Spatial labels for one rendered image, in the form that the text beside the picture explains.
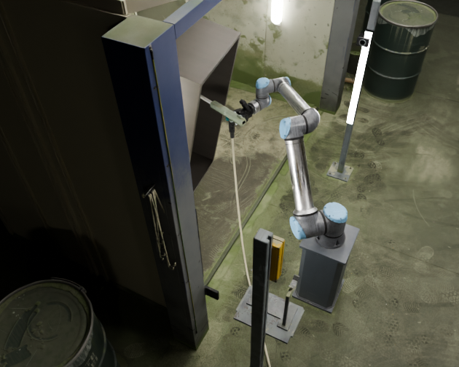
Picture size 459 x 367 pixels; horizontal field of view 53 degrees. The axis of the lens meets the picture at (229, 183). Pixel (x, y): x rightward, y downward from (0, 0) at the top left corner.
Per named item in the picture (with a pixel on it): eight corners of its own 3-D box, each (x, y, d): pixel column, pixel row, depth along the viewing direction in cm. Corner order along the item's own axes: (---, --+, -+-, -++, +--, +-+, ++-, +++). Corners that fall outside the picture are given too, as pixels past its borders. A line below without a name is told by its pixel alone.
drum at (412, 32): (362, 70, 545) (378, -4, 481) (413, 76, 535) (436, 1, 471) (361, 99, 506) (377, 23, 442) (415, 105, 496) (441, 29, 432)
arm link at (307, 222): (326, 237, 278) (308, 113, 265) (299, 244, 275) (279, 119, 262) (316, 231, 293) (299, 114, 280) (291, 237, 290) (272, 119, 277)
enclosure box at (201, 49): (138, 194, 343) (143, 60, 252) (175, 144, 381) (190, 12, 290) (181, 212, 339) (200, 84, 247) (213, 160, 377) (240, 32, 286)
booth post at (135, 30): (196, 351, 314) (144, 48, 148) (173, 339, 320) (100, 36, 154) (209, 328, 325) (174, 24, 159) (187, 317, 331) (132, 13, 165)
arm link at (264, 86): (269, 75, 317) (269, 90, 326) (253, 78, 315) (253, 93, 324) (274, 81, 310) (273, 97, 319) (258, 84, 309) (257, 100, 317)
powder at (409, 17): (379, 0, 481) (379, -2, 480) (434, 4, 472) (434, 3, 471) (379, 25, 445) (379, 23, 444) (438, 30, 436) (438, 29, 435)
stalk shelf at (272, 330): (233, 319, 246) (233, 317, 245) (251, 285, 259) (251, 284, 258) (287, 344, 236) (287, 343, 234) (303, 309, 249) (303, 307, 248)
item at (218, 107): (247, 143, 315) (246, 116, 298) (242, 146, 313) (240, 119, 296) (200, 113, 341) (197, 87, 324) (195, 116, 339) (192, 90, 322)
